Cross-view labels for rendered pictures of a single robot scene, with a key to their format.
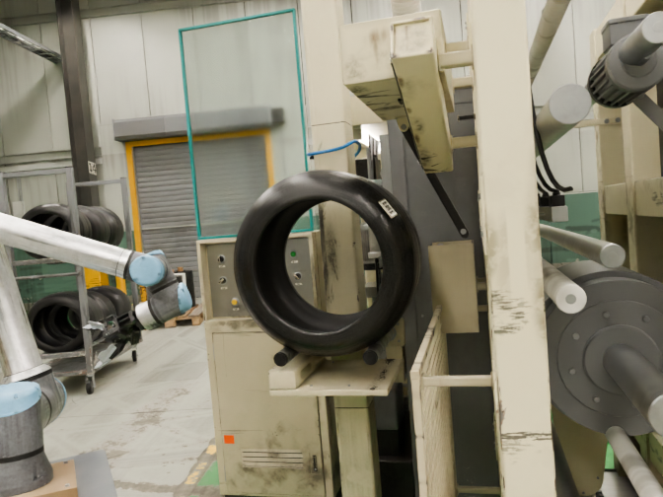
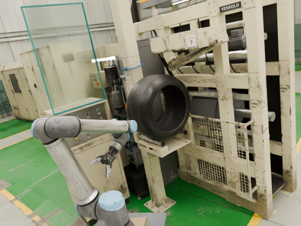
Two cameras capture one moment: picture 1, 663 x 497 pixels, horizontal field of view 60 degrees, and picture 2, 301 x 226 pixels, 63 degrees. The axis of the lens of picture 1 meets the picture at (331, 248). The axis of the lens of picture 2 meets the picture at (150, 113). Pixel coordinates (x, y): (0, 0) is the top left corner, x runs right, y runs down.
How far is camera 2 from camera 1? 1.83 m
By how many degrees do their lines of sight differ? 50
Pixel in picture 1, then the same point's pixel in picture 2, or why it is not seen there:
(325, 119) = (132, 54)
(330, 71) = (131, 35)
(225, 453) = not seen: hidden behind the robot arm
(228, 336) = (79, 154)
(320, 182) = (168, 79)
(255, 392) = (95, 172)
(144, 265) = (134, 124)
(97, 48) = not seen: outside the picture
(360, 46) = (202, 36)
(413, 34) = (223, 34)
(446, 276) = not seen: hidden behind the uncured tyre
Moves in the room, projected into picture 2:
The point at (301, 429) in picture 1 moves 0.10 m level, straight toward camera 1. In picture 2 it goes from (115, 177) to (122, 179)
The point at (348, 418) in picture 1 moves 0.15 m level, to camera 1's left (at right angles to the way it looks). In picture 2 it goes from (153, 160) to (144, 167)
